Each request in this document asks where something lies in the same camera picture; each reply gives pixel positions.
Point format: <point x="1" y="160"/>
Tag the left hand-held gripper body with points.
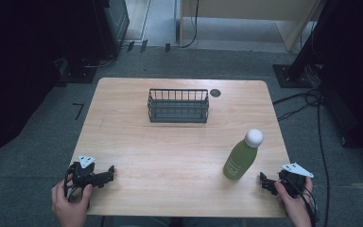
<point x="82" y="176"/>

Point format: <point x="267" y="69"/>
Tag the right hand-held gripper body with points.
<point x="293" y="176"/>

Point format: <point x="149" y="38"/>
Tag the green bottle with white cap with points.
<point x="241" y="157"/>

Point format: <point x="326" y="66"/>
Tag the person's right hand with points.
<point x="294" y="208"/>

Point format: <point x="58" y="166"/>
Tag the person's left hand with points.
<point x="71" y="209"/>

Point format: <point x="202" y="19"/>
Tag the black round table hole cover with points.
<point x="215" y="93"/>

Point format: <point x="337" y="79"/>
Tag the black stand pole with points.
<point x="305" y="47"/>

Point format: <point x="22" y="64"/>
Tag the black equipment case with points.
<point x="107" y="28"/>

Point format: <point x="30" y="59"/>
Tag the beige wooden cabinet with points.
<point x="249" y="8"/>

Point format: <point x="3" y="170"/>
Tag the black stand base plate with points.
<point x="288" y="78"/>

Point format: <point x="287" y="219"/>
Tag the small black floor bracket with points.
<point x="167" y="47"/>
<point x="143" y="46"/>
<point x="130" y="46"/>

